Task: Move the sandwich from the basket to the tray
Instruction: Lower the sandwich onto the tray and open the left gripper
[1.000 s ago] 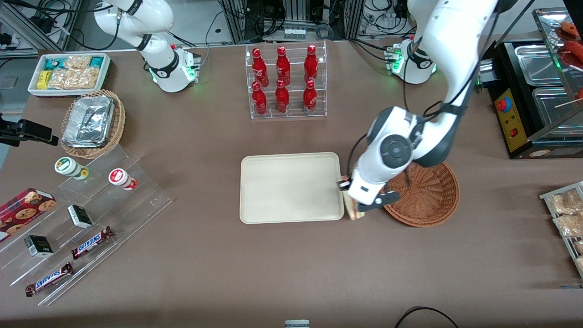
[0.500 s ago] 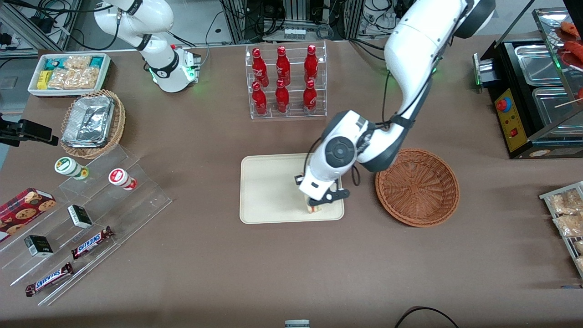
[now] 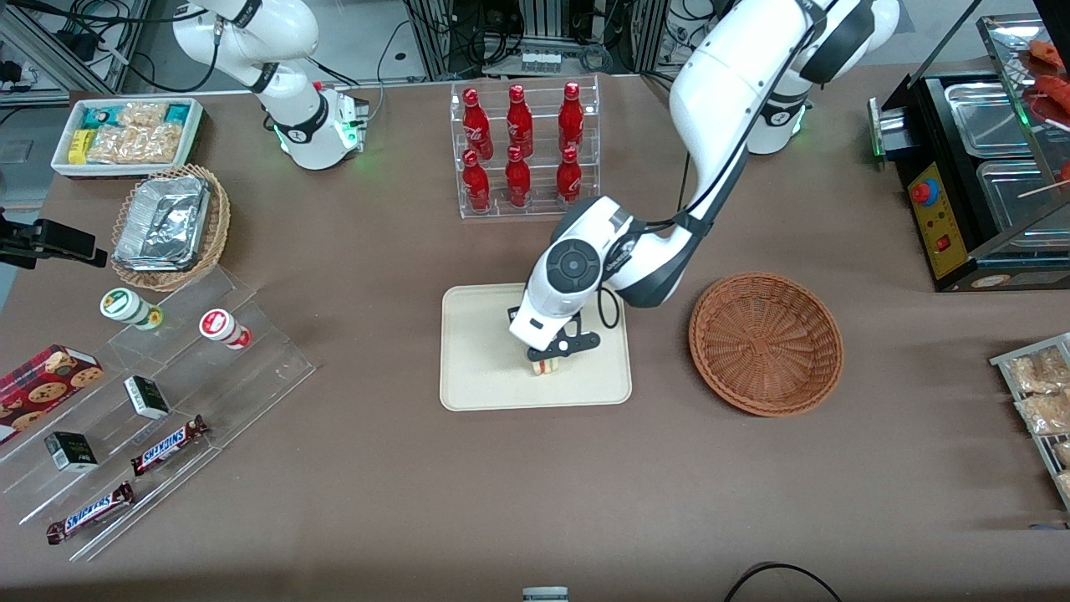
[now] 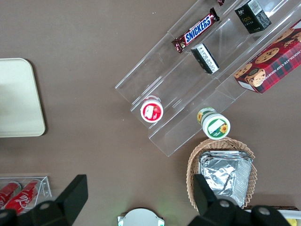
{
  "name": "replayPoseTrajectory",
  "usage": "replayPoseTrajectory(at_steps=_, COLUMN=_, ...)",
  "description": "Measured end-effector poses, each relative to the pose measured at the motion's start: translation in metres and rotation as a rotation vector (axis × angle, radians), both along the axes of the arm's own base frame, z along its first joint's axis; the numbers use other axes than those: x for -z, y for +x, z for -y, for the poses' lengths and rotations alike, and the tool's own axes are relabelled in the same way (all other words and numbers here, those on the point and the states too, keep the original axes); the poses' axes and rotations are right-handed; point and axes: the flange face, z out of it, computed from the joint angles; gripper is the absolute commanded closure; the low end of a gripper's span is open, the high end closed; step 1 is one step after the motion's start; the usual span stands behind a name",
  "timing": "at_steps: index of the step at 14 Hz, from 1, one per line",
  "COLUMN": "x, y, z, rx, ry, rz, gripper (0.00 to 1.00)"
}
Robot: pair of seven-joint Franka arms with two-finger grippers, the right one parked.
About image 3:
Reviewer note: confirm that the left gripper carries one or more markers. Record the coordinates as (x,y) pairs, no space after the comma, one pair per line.
(512,313)

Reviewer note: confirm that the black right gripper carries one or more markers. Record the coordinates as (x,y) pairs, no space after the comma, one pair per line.
(5,230)

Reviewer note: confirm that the triangular sandwich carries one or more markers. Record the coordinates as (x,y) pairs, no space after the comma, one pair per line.
(542,369)

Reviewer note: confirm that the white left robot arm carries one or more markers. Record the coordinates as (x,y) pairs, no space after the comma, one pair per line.
(727,75)

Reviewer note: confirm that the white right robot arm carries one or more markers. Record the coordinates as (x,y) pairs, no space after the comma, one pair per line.
(292,100)

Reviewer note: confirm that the beige plastic tray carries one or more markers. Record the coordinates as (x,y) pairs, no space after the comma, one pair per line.
(485,368)

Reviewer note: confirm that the light wicker basket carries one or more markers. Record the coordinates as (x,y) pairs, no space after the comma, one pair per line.
(219,221)

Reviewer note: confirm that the brown round wicker basket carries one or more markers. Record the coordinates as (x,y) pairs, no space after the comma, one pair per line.
(765,343)

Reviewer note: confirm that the green lid yogurt bottle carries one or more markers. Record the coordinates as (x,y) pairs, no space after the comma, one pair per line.
(125,306)

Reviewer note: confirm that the yellow snack pack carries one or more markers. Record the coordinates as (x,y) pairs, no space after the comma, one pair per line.
(79,146)

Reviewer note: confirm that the stacked aluminium foil trays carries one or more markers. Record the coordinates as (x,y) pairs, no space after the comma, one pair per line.
(163,221)

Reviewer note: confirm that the large clear cracker bag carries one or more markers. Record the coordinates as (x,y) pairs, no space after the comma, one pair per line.
(134,144)

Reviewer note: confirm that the teal snack pack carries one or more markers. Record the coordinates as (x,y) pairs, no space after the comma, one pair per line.
(98,117)
(177,114)

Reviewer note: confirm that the small clear cracker bag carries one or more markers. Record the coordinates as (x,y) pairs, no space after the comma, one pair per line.
(142,114)

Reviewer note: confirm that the clear acrylic bottle rack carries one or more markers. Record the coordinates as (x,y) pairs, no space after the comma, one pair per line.
(543,213)

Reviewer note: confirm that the red plaid cookie box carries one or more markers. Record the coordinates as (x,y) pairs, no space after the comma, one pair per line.
(42,386)

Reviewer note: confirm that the white rectangular snack bin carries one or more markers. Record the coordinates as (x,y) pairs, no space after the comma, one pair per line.
(194,138)

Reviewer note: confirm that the red lid yogurt bottle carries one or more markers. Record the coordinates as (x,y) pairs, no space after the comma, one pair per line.
(221,327)

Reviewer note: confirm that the small black carton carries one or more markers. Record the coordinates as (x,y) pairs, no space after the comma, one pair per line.
(147,397)
(71,451)

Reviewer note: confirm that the red cola bottle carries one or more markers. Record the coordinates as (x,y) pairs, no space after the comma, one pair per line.
(571,121)
(519,124)
(476,125)
(476,186)
(568,181)
(517,182)

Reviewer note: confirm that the clear acrylic stepped shelf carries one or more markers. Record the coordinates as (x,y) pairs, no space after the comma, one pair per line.
(251,368)

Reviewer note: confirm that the snickers chocolate bar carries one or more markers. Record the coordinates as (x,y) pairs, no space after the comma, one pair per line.
(90,512)
(167,446)

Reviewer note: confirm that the white power strip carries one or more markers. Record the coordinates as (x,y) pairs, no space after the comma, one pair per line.
(541,62)

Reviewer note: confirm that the black food warmer cabinet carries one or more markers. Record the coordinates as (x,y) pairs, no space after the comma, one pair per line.
(940,221)

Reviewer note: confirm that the clear bag of crackers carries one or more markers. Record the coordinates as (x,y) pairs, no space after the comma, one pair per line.
(1045,414)
(1036,372)
(1063,453)

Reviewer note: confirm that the steel warmer pan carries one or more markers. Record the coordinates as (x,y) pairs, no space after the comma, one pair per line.
(1011,201)
(986,117)

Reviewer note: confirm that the red sausage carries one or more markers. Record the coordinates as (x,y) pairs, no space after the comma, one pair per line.
(1055,94)
(1047,53)

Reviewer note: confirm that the metal frame stand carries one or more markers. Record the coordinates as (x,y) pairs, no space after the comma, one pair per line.
(50,50)

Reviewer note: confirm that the aluminium frame rack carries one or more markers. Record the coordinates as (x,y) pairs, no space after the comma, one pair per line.
(443,33)

